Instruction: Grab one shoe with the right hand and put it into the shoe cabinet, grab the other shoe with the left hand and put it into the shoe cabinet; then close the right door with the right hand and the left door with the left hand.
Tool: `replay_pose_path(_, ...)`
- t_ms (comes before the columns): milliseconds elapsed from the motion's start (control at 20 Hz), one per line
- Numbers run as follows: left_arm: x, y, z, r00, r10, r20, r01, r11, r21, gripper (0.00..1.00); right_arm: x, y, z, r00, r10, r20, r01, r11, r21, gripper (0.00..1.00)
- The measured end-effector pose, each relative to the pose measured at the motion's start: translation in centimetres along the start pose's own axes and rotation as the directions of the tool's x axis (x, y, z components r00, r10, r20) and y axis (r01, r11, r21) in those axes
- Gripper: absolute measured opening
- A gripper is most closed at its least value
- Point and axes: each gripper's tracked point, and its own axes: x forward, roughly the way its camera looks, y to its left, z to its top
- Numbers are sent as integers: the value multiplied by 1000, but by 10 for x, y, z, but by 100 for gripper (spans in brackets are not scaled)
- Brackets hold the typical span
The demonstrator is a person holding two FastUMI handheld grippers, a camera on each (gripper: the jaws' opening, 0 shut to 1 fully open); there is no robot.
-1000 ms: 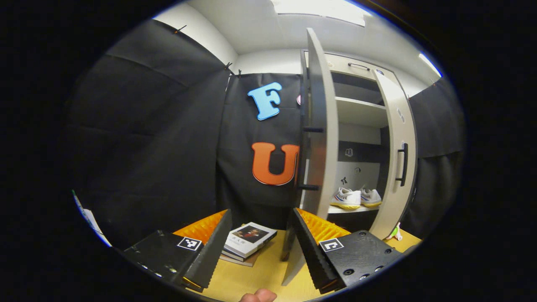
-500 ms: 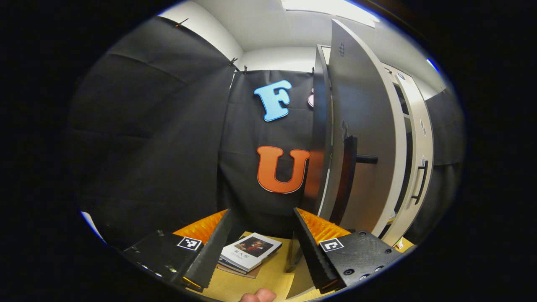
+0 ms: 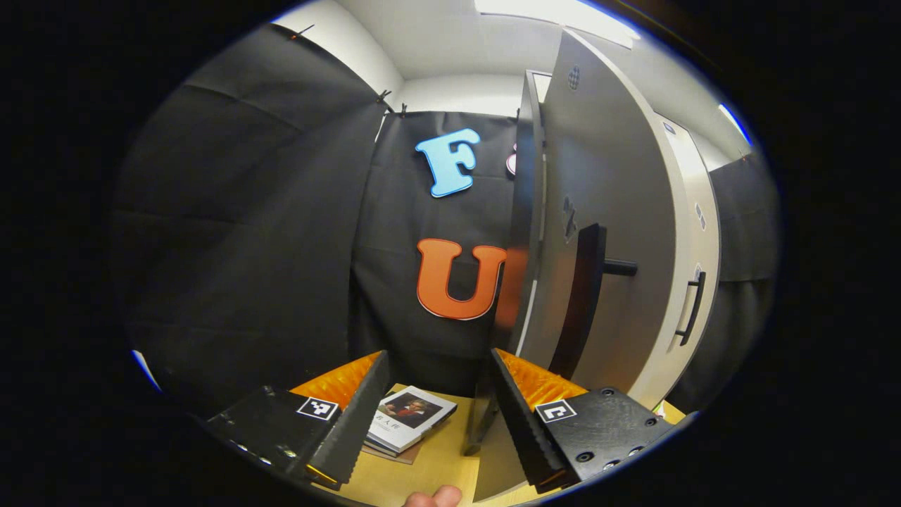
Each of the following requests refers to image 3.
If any white portrait cover book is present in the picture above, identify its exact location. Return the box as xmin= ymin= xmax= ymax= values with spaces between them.
xmin=366 ymin=385 xmax=458 ymax=453

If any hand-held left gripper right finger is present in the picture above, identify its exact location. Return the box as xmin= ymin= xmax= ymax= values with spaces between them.
xmin=489 ymin=347 xmax=680 ymax=495

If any black backdrop cloth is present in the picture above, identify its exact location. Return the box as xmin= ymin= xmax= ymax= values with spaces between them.
xmin=113 ymin=25 xmax=525 ymax=416
xmin=665 ymin=151 xmax=781 ymax=416

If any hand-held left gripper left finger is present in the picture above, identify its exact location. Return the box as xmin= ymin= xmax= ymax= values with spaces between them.
xmin=204 ymin=350 xmax=392 ymax=492

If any white cabinet door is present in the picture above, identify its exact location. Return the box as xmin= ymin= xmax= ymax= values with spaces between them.
xmin=475 ymin=28 xmax=678 ymax=504
xmin=626 ymin=162 xmax=724 ymax=409

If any dark book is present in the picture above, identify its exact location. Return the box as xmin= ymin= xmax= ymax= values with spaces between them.
xmin=364 ymin=435 xmax=416 ymax=458

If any brown book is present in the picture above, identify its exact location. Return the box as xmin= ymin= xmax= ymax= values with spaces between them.
xmin=380 ymin=440 xmax=425 ymax=465

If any black door handle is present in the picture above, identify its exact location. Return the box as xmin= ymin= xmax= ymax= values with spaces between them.
xmin=674 ymin=270 xmax=707 ymax=348

